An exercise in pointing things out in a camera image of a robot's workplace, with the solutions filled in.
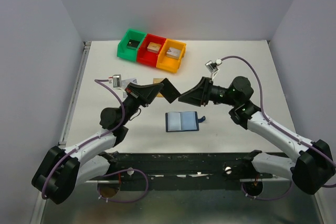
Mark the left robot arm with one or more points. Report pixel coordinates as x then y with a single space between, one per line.
62 169

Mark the green plastic bin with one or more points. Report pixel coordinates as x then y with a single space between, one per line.
126 53

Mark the grey block in yellow bin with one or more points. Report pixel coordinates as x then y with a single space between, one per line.
173 53

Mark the black block in green bin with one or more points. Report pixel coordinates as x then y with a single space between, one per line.
133 44

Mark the aluminium table edge rail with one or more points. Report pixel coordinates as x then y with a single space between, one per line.
74 96

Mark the yellow plastic bin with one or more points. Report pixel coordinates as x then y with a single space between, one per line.
169 64

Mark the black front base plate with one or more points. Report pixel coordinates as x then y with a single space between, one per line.
181 171

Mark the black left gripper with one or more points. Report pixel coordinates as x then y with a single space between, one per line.
143 95

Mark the blue leather card holder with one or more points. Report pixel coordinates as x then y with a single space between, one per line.
186 121

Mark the wooden block in red bin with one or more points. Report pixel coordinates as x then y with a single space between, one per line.
153 47

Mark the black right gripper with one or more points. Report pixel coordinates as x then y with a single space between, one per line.
198 95

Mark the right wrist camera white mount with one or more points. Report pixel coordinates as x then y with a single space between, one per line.
213 67

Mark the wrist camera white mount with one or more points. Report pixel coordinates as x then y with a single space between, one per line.
213 67
117 82

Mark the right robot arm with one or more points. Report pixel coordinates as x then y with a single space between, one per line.
307 163

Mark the red plastic bin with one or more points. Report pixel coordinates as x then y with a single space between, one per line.
145 57

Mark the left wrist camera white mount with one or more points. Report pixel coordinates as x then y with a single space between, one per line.
117 82

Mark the black credit card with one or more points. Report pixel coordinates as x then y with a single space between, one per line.
169 91

